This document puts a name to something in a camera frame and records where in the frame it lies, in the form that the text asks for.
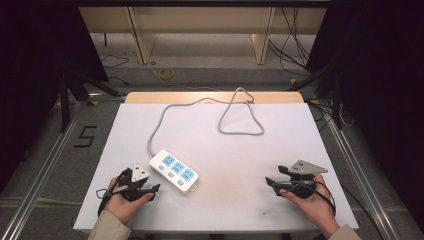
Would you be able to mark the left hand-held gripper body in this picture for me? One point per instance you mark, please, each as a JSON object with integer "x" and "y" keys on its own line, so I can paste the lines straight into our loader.
{"x": 133, "y": 191}

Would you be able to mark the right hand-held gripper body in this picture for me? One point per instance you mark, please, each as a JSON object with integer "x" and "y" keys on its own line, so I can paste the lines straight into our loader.
{"x": 305, "y": 168}

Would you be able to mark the person's left hand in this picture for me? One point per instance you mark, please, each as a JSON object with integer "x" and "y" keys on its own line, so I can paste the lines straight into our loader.
{"x": 121, "y": 206}

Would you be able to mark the person's right hand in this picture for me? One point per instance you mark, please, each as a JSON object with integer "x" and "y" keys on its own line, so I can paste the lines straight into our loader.
{"x": 316, "y": 210}

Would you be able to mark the white power strip blue sockets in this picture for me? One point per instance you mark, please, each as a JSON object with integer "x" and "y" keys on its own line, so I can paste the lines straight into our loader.
{"x": 173, "y": 170}

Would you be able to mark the white table cover sheet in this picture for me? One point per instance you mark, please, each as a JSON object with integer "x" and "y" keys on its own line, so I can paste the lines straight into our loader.
{"x": 233, "y": 156}

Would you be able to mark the black metal stand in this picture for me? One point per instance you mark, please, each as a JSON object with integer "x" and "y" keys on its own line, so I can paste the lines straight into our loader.
{"x": 64, "y": 100}
{"x": 337, "y": 106}

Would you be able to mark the yellow tape roll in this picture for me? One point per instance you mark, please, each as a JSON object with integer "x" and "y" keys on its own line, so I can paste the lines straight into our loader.
{"x": 166, "y": 74}

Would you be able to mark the black curtain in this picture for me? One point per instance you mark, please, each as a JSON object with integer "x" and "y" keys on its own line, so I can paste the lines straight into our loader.
{"x": 36, "y": 66}
{"x": 383, "y": 83}

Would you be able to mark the light wooden bench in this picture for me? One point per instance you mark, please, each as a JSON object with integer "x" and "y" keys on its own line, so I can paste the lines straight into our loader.
{"x": 200, "y": 20}

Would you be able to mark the aluminium floor rail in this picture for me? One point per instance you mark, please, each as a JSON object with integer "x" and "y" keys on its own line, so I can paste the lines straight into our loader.
{"x": 363, "y": 180}
{"x": 36, "y": 186}

